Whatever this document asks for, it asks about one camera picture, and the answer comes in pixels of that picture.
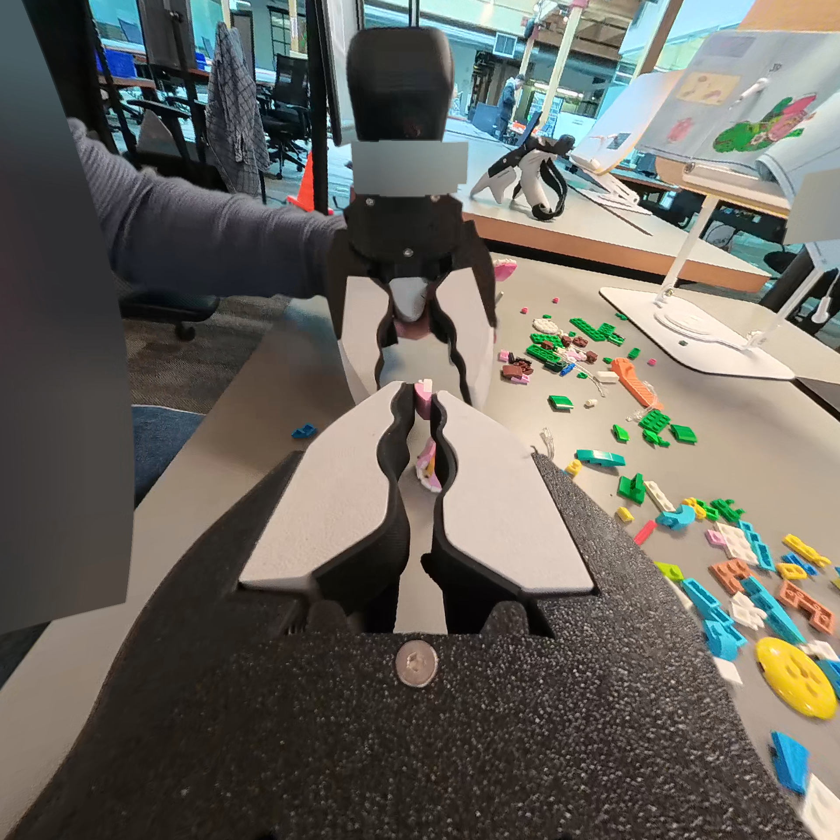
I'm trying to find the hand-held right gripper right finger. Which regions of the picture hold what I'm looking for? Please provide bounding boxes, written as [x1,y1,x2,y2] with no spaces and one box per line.
[420,390,595,621]

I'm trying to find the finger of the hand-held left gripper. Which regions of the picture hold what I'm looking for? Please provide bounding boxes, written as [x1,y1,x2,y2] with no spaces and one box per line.
[428,264,497,413]
[340,274,401,406]

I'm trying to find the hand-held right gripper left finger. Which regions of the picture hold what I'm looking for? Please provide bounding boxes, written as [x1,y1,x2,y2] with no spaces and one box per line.
[239,382,412,608]

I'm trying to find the person's left forearm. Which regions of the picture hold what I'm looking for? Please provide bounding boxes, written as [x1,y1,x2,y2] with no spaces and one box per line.
[68,118,350,301]

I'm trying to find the pile of green brown lego bricks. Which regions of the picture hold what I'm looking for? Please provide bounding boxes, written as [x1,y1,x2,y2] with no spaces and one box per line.
[497,297,698,449]

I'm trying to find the orange lego brick separator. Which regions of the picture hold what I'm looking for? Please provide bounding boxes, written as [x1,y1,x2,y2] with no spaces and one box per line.
[609,357,664,412]

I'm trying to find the spread of colourful lego parts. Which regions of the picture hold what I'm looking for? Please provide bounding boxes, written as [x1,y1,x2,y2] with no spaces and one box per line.
[563,458,840,840]

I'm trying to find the lego instruction booklet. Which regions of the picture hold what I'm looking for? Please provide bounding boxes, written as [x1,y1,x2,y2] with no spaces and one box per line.
[638,29,840,199]

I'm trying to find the yellow round lego disc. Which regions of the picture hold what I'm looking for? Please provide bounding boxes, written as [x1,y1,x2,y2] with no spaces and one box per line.
[754,636,838,721]

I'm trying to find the black office chair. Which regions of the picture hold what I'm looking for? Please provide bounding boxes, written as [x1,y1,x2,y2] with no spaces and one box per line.
[261,53,313,179]

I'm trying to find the orange traffic cone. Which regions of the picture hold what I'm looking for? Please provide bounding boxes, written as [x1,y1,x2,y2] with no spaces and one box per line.
[286,151,323,213]

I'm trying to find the spare gripper lying on table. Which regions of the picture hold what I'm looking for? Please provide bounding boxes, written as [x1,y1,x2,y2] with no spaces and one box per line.
[470,134,578,223]

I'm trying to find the checked shirt hanging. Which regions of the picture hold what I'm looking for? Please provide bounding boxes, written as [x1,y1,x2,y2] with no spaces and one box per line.
[205,22,270,196]

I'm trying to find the black chair wheel base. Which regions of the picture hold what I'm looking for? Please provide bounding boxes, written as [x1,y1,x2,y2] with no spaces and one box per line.
[117,291,221,343]

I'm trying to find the white book stand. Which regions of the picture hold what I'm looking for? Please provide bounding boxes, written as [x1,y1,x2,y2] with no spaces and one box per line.
[599,157,840,383]

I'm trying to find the white tilted board stand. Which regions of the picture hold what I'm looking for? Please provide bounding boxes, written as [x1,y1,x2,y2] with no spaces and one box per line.
[570,70,685,179]

